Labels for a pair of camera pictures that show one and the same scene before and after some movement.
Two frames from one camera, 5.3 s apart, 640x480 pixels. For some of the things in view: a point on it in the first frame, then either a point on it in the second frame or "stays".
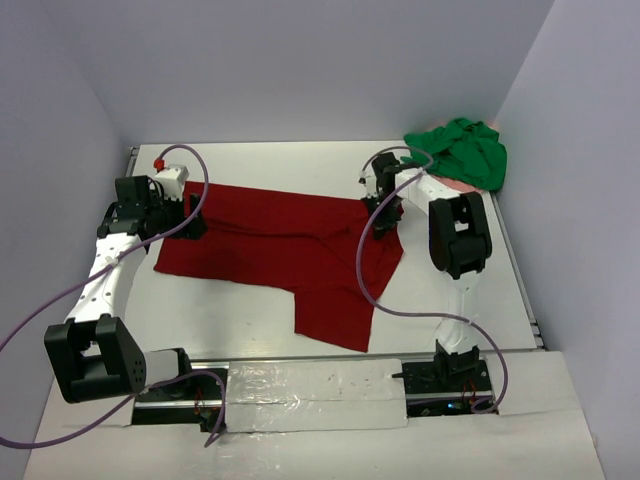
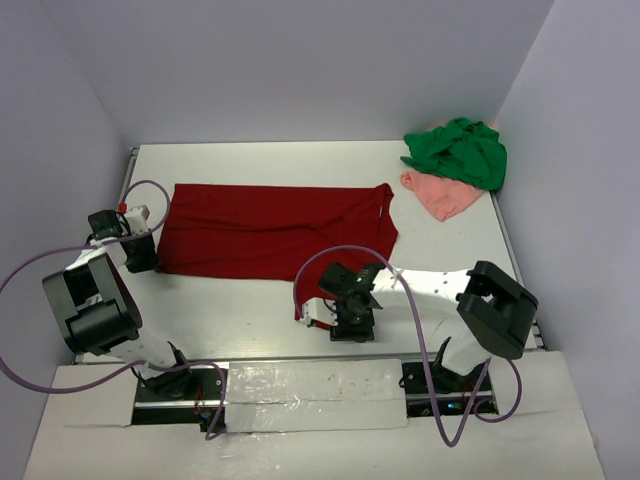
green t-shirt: x=465 y=149 stays
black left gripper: x=186 y=220 -> x=145 y=255
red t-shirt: x=322 y=246 stays
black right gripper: x=382 y=208 -> x=351 y=330
